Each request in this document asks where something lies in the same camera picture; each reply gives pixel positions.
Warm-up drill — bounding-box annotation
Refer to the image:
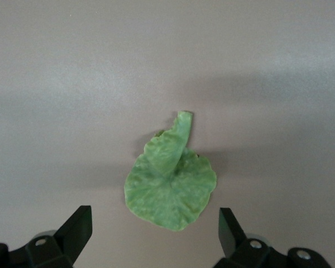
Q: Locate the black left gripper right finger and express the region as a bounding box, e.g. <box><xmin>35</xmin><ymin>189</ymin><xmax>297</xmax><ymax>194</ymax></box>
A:
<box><xmin>213</xmin><ymin>207</ymin><xmax>332</xmax><ymax>268</ymax></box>

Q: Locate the green lettuce leaf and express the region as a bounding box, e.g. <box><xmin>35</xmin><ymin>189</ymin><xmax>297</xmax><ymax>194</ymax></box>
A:
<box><xmin>123</xmin><ymin>111</ymin><xmax>217</xmax><ymax>232</ymax></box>

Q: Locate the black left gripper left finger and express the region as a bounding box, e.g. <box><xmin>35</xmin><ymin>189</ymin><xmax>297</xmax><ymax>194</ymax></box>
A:
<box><xmin>0</xmin><ymin>205</ymin><xmax>93</xmax><ymax>268</ymax></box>

